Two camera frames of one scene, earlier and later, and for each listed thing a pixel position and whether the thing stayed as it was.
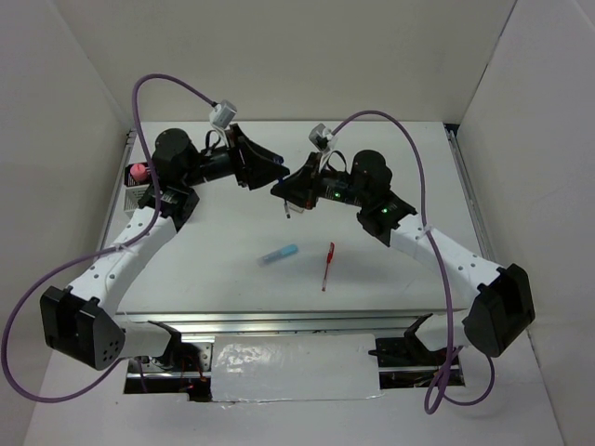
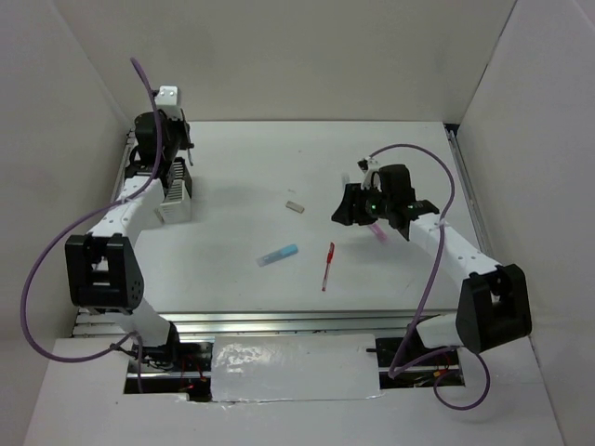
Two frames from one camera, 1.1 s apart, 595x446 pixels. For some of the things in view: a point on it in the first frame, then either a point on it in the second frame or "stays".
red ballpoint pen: x=328 y=261 stays
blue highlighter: x=285 y=251 stays
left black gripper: x=260 y=166 -> x=183 y=127
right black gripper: x=303 y=187 -> x=347 y=213
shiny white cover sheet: x=288 y=367 stays
